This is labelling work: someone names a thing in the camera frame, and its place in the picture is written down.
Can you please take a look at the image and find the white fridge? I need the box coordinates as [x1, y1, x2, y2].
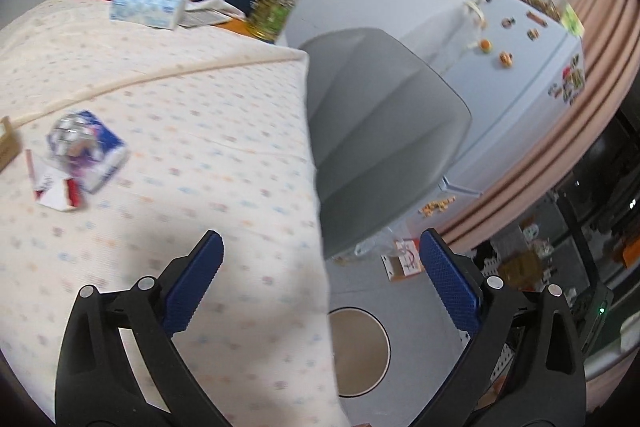
[400, 0, 586, 208]

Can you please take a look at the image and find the yellow fridge magnet cluster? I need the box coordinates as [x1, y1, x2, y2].
[419, 196, 457, 217]

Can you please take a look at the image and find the small brown cardboard box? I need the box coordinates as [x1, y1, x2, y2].
[0, 117, 23, 172]

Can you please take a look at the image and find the red and white packet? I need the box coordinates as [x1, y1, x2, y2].
[25, 149, 83, 211]

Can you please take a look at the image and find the group of fridge magnets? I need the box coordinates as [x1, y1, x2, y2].
[500, 9, 586, 102]

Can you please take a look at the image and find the white and grey cloth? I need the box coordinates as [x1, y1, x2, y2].
[177, 0, 247, 28]

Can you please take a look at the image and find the white hanging bag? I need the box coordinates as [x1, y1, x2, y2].
[425, 0, 488, 78]

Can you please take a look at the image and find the clear plastic bag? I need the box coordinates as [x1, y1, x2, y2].
[354, 227, 398, 258]

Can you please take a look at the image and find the white round trash bin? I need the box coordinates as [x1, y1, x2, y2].
[327, 304, 393, 400]

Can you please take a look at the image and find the orange and white floor box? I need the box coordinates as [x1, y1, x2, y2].
[381, 238, 426, 283]

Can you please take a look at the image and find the blue and white packet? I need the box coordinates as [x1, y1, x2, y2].
[47, 109, 128, 194]

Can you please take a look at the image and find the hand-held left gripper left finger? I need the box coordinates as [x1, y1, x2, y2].
[54, 230, 225, 427]

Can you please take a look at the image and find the silver foil wrapper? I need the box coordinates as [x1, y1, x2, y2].
[50, 112, 96, 158]

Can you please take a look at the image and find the yellow green packet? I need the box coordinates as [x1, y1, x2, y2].
[560, 2, 586, 38]

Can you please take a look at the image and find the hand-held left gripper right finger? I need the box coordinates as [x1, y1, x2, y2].
[420, 228, 587, 427]

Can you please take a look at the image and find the grey chair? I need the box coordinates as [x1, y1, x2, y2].
[298, 27, 473, 258]

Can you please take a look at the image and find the pink curtain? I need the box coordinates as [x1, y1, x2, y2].
[440, 0, 640, 253]

